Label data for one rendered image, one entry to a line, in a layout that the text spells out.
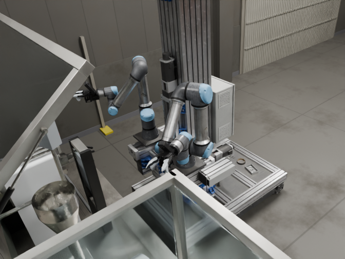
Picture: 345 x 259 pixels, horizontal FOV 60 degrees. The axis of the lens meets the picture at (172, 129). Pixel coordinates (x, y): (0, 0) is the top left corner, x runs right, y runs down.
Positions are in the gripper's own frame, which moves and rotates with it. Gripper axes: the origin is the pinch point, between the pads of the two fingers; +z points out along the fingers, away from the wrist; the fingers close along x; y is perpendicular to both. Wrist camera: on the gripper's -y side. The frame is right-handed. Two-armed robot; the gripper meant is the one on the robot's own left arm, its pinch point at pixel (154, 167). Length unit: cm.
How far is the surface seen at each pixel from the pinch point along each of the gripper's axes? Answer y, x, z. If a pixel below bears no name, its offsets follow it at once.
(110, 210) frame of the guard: -33, -30, 56
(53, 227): -20, -3, 60
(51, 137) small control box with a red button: -43, 5, 42
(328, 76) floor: 131, -44, -455
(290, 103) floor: 125, -2, -335
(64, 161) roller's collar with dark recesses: -14.9, 34.4, 23.2
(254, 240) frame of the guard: -27, -68, 49
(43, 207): -23, 5, 56
